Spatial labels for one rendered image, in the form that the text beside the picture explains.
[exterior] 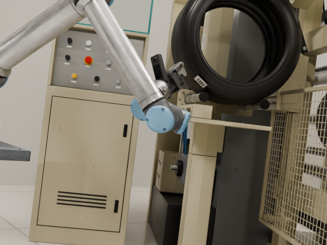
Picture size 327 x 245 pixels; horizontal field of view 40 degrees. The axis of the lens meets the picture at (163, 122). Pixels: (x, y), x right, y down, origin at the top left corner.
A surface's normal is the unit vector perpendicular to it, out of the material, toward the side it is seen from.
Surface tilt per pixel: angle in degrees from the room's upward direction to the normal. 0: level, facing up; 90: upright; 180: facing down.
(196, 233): 90
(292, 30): 87
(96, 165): 90
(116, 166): 90
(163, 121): 98
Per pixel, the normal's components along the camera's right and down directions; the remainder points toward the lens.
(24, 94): 0.60, 0.07
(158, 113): -0.25, 0.11
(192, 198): 0.13, 0.01
